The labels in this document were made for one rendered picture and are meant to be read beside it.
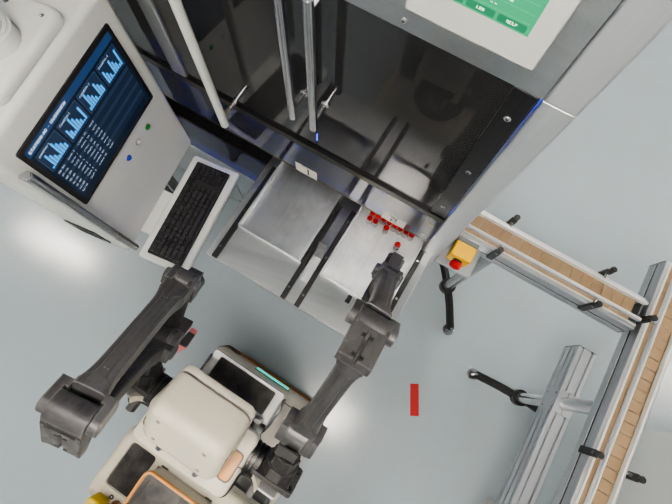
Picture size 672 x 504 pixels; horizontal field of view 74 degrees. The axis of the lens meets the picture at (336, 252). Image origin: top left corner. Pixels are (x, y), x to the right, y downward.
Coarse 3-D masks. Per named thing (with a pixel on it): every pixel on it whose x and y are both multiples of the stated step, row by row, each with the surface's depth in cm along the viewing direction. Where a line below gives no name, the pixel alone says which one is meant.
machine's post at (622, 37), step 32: (640, 0) 50; (608, 32) 56; (640, 32) 53; (576, 64) 62; (608, 64) 59; (576, 96) 66; (544, 128) 75; (512, 160) 87; (480, 192) 104; (448, 224) 128
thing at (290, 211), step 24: (288, 168) 166; (264, 192) 163; (288, 192) 164; (312, 192) 164; (336, 192) 164; (264, 216) 161; (288, 216) 161; (312, 216) 162; (264, 240) 156; (288, 240) 159; (312, 240) 156
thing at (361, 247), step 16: (352, 224) 161; (352, 240) 160; (368, 240) 160; (384, 240) 160; (400, 240) 160; (416, 240) 160; (336, 256) 158; (352, 256) 158; (368, 256) 158; (384, 256) 158; (320, 272) 153; (336, 272) 156; (352, 272) 157; (368, 272) 157; (352, 288) 155
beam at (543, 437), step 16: (576, 352) 184; (592, 352) 184; (560, 368) 189; (576, 368) 183; (560, 384) 182; (576, 384) 181; (544, 400) 187; (544, 416) 180; (560, 416) 178; (528, 432) 185; (544, 432) 176; (560, 432) 176; (528, 448) 179; (544, 448) 174; (528, 464) 173; (544, 464) 174; (512, 480) 177; (528, 480) 171; (512, 496) 170; (528, 496) 170
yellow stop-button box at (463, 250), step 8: (456, 240) 147; (464, 240) 145; (456, 248) 144; (464, 248) 144; (472, 248) 144; (448, 256) 148; (456, 256) 144; (464, 256) 144; (472, 256) 144; (464, 264) 147
